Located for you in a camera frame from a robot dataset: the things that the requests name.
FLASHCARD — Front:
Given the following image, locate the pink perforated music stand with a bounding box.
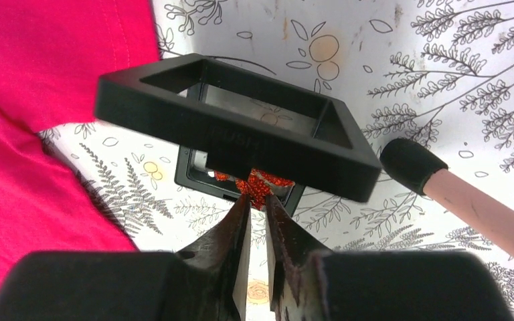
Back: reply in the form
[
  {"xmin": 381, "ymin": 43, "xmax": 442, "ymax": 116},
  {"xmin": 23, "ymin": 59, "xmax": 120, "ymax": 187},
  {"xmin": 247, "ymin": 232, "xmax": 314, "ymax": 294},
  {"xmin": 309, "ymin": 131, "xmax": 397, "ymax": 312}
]
[{"xmin": 379, "ymin": 138, "xmax": 514, "ymax": 257}]

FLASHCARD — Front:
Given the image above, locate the floral patterned table mat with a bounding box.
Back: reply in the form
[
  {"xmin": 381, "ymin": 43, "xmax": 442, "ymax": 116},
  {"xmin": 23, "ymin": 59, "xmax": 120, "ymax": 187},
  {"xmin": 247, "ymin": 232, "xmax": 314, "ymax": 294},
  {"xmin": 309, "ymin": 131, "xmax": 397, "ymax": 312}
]
[{"xmin": 40, "ymin": 1, "xmax": 514, "ymax": 313}]

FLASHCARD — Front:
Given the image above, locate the black brooch box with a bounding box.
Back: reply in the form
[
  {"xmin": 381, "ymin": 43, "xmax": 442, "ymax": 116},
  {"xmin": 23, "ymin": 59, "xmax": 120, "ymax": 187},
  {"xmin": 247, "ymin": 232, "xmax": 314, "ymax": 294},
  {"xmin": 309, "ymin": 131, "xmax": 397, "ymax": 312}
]
[{"xmin": 94, "ymin": 53, "xmax": 381, "ymax": 212}]

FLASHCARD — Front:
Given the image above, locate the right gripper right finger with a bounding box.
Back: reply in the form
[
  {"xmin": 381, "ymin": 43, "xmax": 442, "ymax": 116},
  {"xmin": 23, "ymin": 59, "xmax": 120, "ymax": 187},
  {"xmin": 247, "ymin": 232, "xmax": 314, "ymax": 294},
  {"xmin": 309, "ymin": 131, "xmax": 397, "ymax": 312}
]
[{"xmin": 265, "ymin": 195, "xmax": 333, "ymax": 320}]

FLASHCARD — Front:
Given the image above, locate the orange glitter brooch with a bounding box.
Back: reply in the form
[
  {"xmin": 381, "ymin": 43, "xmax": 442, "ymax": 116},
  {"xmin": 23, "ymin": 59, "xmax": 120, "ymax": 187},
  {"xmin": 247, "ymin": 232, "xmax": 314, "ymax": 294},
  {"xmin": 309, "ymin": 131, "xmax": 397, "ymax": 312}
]
[{"xmin": 211, "ymin": 169, "xmax": 295, "ymax": 211}]

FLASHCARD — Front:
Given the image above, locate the red t-shirt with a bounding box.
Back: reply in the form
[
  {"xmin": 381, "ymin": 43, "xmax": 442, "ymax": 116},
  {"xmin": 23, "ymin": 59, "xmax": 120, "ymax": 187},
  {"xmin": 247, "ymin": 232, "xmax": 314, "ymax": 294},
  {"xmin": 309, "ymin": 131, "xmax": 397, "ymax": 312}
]
[{"xmin": 0, "ymin": 0, "xmax": 158, "ymax": 284}]

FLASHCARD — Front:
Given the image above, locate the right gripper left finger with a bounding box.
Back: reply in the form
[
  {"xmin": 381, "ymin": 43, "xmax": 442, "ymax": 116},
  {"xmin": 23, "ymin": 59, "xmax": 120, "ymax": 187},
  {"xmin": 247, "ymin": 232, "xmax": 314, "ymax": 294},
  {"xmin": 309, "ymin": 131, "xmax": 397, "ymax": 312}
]
[{"xmin": 175, "ymin": 195, "xmax": 251, "ymax": 320}]

